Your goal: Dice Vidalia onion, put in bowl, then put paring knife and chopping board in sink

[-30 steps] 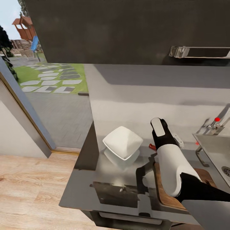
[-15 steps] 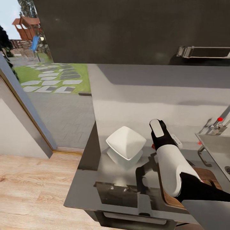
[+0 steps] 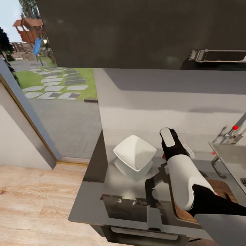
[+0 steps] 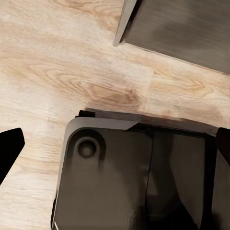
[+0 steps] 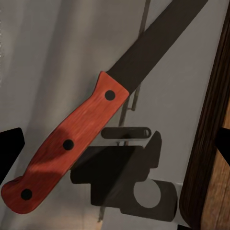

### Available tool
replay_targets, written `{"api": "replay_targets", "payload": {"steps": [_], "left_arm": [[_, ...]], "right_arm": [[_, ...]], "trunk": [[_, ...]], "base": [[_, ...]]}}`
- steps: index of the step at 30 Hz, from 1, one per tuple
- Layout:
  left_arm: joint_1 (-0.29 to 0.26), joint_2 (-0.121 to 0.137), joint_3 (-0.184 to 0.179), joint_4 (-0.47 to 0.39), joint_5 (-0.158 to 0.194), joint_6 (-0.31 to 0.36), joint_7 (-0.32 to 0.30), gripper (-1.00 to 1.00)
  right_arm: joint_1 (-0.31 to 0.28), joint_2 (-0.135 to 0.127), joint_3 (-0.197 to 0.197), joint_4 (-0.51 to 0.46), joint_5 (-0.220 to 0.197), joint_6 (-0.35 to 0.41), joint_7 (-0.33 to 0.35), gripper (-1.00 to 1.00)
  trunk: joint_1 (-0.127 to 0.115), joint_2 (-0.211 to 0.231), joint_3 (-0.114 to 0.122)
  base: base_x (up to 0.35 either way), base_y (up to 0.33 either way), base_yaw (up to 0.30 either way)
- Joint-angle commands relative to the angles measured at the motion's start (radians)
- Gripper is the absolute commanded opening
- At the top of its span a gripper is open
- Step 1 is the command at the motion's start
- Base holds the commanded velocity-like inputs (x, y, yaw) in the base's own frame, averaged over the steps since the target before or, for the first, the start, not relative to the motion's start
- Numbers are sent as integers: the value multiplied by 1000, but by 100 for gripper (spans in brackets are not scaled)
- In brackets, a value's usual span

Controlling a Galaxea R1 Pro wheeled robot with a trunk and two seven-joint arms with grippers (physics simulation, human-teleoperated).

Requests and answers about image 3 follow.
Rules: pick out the parer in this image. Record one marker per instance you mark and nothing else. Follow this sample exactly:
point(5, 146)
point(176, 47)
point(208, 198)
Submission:
point(199, 170)

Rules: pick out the cutting board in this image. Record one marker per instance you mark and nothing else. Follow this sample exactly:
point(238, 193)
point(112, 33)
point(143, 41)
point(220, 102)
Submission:
point(218, 187)

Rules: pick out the bowl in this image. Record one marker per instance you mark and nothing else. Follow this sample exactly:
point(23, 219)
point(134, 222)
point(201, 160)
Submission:
point(135, 152)

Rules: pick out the fixed window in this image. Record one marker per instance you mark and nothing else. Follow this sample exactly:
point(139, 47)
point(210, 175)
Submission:
point(60, 104)

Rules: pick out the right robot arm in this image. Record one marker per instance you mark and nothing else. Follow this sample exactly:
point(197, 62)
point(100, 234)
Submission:
point(223, 220)

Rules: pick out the drop in sink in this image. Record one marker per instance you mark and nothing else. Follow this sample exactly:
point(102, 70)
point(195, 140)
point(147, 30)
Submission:
point(233, 156)

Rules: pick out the cabinet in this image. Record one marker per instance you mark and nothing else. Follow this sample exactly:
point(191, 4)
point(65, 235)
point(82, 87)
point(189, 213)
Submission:
point(147, 34)

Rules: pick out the dishwasher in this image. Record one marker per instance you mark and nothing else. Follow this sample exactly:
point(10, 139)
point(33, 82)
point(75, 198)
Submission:
point(140, 238)

